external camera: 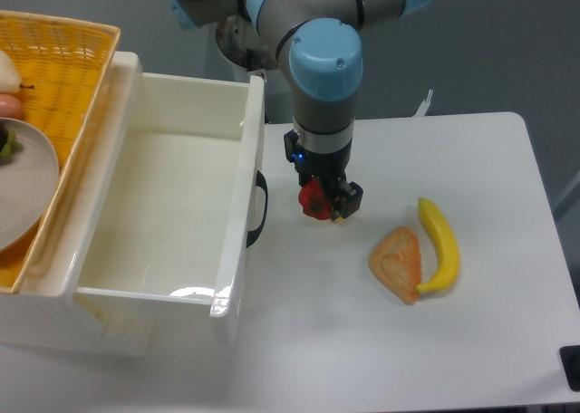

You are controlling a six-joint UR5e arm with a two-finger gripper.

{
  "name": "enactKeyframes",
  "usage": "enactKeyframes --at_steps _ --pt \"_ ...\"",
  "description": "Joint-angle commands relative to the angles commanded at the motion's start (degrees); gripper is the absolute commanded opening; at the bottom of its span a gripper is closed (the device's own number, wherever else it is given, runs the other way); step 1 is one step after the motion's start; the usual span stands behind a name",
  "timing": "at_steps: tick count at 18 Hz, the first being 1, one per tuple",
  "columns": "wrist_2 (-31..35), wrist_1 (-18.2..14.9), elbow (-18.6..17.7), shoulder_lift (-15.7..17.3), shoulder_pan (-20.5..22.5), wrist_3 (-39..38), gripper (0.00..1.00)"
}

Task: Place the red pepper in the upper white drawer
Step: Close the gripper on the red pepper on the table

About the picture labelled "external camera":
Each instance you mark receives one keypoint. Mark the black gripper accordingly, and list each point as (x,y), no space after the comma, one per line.
(345,197)

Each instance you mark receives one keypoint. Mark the red bell pepper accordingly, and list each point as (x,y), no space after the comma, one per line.
(313,200)

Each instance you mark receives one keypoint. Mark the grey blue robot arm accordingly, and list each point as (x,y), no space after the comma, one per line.
(316,45)

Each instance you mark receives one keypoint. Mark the white upper drawer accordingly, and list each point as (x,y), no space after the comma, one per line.
(173,227)

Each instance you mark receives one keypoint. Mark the white drawer cabinet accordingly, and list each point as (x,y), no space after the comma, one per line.
(48,311)

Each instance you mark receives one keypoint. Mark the triangular toast sandwich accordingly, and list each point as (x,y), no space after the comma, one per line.
(396,263)

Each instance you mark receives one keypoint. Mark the yellow banana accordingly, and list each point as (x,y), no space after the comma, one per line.
(445,245)

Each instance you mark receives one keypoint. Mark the black object at table edge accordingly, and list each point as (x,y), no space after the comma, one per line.
(570,357)

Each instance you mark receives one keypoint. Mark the yellow wicker basket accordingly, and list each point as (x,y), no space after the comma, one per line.
(65,62)

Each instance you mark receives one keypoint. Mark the grey plate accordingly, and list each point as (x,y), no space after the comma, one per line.
(29,178)

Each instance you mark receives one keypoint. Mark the green vegetable piece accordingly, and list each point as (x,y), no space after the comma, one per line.
(9,145)

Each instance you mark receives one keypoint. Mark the pink sausage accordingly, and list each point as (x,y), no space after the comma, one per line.
(10,107)

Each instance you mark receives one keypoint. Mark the white pear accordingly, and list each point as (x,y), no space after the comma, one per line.
(10,78)

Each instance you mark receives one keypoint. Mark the black drawer handle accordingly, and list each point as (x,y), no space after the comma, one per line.
(261,204)

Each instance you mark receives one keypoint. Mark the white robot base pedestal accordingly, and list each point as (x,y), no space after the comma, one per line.
(240,44)

